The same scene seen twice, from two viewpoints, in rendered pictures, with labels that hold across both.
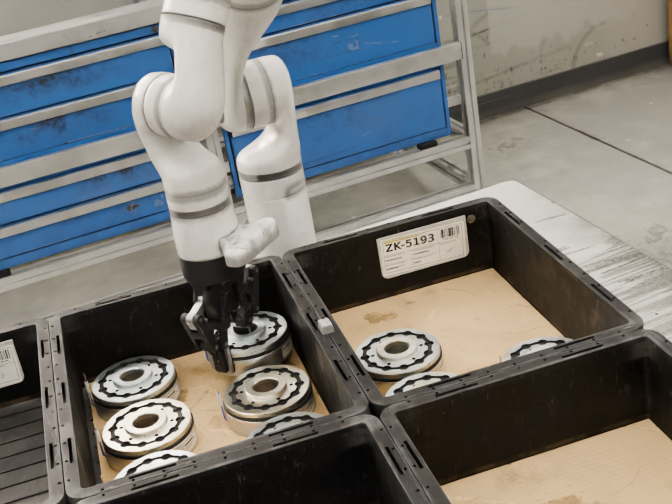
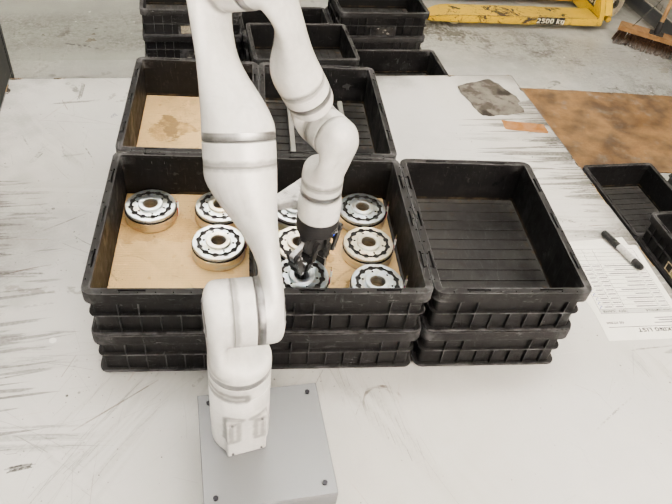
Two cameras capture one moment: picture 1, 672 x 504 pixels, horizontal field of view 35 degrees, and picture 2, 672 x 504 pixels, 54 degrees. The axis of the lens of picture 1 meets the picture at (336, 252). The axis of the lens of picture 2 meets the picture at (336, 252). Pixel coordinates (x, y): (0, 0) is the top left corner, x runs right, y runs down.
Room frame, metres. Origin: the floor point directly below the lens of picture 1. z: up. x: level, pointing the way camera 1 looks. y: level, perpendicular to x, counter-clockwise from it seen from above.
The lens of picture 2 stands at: (2.01, 0.19, 1.76)
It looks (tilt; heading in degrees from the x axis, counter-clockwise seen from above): 44 degrees down; 181
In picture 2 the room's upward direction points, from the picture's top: 8 degrees clockwise
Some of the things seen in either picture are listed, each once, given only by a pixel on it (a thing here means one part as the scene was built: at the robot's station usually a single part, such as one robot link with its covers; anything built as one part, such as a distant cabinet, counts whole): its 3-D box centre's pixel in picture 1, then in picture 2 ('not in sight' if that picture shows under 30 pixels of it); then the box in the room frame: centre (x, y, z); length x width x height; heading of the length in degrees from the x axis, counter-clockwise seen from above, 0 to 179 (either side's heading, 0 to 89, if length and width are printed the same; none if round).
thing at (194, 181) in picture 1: (180, 141); (328, 156); (1.14, 0.15, 1.14); 0.09 x 0.07 x 0.15; 42
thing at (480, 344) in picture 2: not in sight; (467, 278); (0.98, 0.47, 0.76); 0.40 x 0.30 x 0.12; 12
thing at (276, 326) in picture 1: (246, 333); (301, 276); (1.16, 0.13, 0.88); 0.10 x 0.10 x 0.01
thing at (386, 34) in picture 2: not in sight; (370, 46); (-0.85, 0.18, 0.37); 0.40 x 0.30 x 0.45; 108
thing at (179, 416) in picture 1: (147, 426); (368, 244); (1.03, 0.24, 0.86); 0.10 x 0.10 x 0.01
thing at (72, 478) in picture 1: (192, 365); (339, 221); (1.04, 0.18, 0.92); 0.40 x 0.30 x 0.02; 12
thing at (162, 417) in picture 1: (146, 422); (368, 242); (1.03, 0.24, 0.86); 0.05 x 0.05 x 0.01
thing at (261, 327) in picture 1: (246, 330); (301, 274); (1.16, 0.13, 0.88); 0.05 x 0.05 x 0.01
